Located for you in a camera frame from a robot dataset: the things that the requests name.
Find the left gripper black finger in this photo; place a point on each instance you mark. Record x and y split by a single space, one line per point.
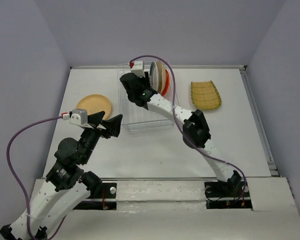
95 119
112 126

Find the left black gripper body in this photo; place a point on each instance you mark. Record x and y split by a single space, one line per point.
90 137

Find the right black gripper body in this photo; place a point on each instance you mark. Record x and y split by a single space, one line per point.
144 81

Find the plain yellow round plate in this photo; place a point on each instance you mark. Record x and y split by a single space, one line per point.
96 103

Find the white wire dish rack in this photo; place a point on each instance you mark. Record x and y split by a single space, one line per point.
137 119

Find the white plate with green rim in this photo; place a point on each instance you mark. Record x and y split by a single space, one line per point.
154 76

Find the orange round plate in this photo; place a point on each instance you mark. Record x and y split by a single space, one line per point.
166 83

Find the cream plate with leaf pattern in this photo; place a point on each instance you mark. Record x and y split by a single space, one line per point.
161 76

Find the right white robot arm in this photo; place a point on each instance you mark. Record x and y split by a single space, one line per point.
191 124

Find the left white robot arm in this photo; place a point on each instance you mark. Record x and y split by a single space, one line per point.
66 185

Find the yellow green bamboo-pattern plate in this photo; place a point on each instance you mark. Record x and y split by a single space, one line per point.
205 96

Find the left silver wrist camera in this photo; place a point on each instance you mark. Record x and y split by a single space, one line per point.
78 117

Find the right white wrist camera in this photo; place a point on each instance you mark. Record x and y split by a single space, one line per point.
137 68

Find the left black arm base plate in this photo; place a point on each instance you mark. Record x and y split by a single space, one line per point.
104 200

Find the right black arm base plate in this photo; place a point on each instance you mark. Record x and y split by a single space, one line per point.
215 199

